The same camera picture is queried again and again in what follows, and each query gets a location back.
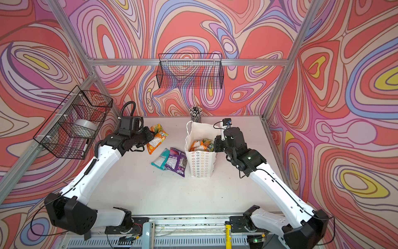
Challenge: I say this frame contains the orange snack packet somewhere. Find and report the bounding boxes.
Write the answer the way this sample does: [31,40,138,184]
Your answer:
[189,139,214,152]
[147,123,169,155]

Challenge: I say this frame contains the teal snack packet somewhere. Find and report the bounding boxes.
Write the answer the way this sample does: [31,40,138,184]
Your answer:
[151,148,170,171]

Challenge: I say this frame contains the white patterned paper bag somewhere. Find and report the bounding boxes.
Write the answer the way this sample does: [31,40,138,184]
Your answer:
[184,121,221,178]

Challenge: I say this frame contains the purple snack packet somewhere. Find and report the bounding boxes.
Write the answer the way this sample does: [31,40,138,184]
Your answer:
[165,147,187,177]

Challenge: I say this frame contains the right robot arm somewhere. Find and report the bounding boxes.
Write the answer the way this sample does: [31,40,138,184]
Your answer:
[214,124,331,249]

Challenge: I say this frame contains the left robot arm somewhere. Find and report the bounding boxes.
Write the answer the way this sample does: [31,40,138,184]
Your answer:
[44,127,154,235]

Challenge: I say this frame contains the pencil cup with pencils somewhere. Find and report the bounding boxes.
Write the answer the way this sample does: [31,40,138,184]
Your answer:
[189,106,203,123]

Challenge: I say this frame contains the black marker pen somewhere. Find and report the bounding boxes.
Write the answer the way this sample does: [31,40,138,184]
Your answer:
[81,143,88,157]

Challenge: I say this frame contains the silver tape roll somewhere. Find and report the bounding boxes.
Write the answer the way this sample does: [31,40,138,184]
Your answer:
[70,119,97,139]

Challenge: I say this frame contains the yellow marker pen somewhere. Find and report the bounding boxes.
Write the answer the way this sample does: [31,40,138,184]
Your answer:
[225,222,232,249]

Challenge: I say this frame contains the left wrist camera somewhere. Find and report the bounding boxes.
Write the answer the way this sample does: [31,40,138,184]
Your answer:
[118,116,144,137]

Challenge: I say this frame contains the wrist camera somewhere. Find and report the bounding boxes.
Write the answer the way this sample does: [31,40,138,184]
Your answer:
[220,118,232,131]
[118,116,144,137]

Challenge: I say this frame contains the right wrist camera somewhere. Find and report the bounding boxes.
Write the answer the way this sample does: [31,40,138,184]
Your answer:
[220,118,232,131]

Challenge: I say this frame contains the black wire basket left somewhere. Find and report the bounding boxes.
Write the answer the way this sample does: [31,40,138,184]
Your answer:
[33,86,113,160]

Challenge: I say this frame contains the black wire basket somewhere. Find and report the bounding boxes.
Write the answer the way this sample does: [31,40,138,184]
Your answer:
[33,86,113,160]
[156,52,224,90]

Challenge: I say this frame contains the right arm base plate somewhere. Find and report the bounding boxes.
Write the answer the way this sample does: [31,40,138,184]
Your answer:
[229,215,269,234]

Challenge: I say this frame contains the black wire basket back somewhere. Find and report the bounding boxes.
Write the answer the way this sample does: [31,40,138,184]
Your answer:
[156,52,224,90]

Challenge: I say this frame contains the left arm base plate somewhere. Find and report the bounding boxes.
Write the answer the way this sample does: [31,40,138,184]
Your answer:
[105,217,149,235]

